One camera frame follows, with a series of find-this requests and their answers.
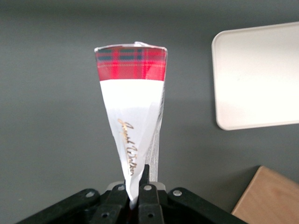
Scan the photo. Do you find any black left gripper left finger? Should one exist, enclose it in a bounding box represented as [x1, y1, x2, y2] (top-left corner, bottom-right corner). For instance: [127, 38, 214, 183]
[90, 183, 129, 224]

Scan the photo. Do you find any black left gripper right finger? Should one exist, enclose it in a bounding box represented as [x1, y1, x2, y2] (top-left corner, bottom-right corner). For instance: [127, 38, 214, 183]
[137, 164, 164, 224]

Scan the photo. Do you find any red cookie box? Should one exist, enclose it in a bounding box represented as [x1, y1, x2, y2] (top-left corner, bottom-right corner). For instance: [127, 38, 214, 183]
[94, 41, 168, 209]

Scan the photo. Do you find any beige rectangular tray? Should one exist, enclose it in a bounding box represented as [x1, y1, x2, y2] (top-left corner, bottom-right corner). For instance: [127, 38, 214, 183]
[211, 21, 299, 131]

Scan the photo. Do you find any wooden drawer cabinet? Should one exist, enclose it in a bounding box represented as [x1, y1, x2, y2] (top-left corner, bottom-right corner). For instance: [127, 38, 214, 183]
[231, 165, 299, 224]

